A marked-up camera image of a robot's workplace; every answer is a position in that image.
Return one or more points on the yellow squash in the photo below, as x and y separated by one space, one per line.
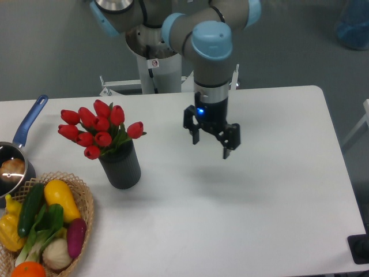
58 192

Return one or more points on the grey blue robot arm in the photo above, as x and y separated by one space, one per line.
203 38

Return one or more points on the black device at table edge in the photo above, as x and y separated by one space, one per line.
358 245

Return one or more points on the white garlic bulb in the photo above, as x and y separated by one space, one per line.
56 256

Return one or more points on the red tulip bouquet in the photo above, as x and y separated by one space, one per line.
102 132

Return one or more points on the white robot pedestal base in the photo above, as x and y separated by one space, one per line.
160 68

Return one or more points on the white chair frame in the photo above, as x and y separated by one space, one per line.
357 131

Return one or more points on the orange fruit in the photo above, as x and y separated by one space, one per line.
29 269

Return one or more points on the yellow bell pepper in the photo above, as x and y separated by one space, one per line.
9 225

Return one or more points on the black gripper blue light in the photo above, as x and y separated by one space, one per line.
211 117

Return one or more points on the blue handled saucepan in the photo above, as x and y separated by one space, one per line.
14 149

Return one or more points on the purple eggplant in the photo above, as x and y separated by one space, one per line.
75 237

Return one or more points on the dark grey ribbed vase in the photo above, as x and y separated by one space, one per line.
122 168

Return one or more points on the green bok choy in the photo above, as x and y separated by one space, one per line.
48 222

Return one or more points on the bread roll in saucepan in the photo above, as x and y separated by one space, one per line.
12 170

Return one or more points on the green cucumber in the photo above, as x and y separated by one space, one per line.
29 209

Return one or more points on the blue translucent container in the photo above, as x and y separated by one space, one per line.
351 28

